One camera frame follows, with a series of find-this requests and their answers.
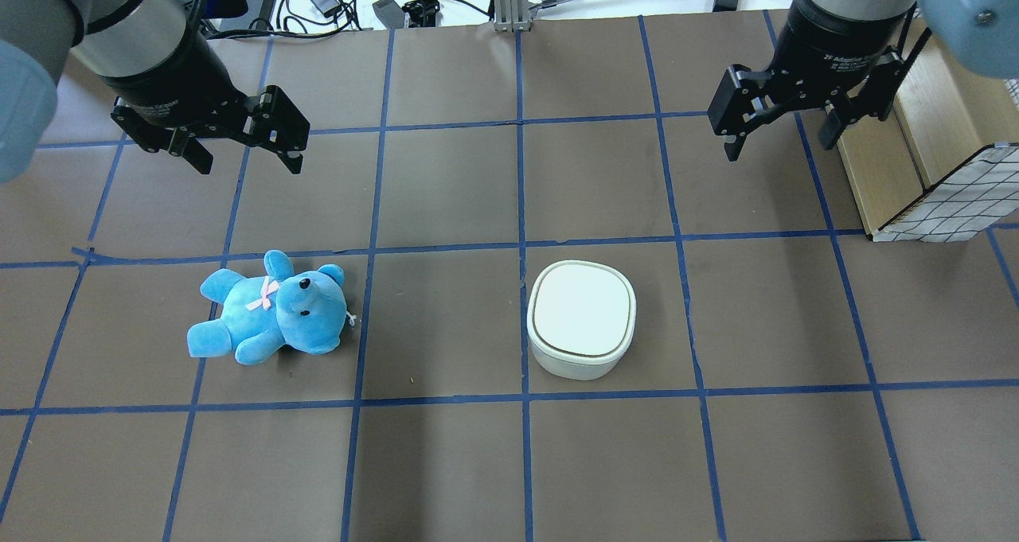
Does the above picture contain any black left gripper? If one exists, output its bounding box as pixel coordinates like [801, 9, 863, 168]
[110, 25, 310, 175]

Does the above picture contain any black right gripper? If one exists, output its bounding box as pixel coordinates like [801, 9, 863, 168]
[707, 0, 908, 162]

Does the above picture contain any white trash can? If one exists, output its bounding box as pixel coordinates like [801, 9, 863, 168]
[525, 259, 637, 381]

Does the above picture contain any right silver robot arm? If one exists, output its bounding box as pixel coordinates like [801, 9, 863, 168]
[707, 0, 1018, 162]

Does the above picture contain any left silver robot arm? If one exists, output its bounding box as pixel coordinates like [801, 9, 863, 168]
[1, 0, 310, 182]

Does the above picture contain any blue teddy bear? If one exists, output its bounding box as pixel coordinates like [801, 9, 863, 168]
[186, 251, 357, 365]

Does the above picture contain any wire basket with wooden box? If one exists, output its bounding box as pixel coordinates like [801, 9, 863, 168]
[837, 37, 1018, 243]

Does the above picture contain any aluminium frame post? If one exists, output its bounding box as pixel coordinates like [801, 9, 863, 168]
[492, 0, 533, 32]

